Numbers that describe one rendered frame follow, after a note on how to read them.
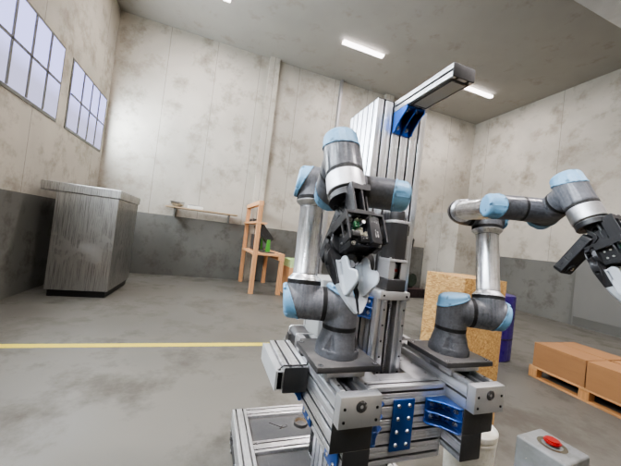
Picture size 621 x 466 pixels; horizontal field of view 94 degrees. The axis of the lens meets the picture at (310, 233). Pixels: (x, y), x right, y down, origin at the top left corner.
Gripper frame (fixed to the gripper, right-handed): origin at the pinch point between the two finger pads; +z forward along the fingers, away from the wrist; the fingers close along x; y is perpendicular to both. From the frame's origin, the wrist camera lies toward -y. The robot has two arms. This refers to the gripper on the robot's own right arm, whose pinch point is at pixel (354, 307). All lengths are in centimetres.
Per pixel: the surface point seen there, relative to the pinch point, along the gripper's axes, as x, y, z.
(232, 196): 26, -680, -473
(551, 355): 387, -217, -5
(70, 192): -245, -459, -283
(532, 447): 66, -29, 29
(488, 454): 146, -121, 53
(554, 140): 898, -299, -591
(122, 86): -276, -571, -680
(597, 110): 898, -189, -591
